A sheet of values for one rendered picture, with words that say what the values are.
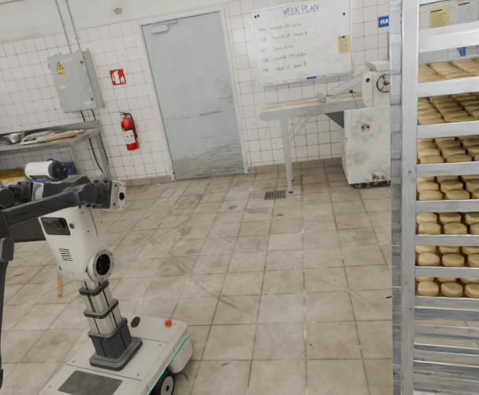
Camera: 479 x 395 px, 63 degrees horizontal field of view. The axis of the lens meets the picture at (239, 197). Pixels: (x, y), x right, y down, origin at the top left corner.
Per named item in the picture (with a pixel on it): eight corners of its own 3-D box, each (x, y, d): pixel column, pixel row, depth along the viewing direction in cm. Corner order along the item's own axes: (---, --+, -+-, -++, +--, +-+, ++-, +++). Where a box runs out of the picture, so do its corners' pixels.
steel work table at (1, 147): (-35, 220, 527) (-67, 150, 491) (2, 200, 593) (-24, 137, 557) (93, 209, 492) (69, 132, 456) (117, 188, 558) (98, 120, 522)
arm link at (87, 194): (-13, 211, 110) (-37, 215, 114) (1, 256, 112) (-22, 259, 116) (93, 182, 151) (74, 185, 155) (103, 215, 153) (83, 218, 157)
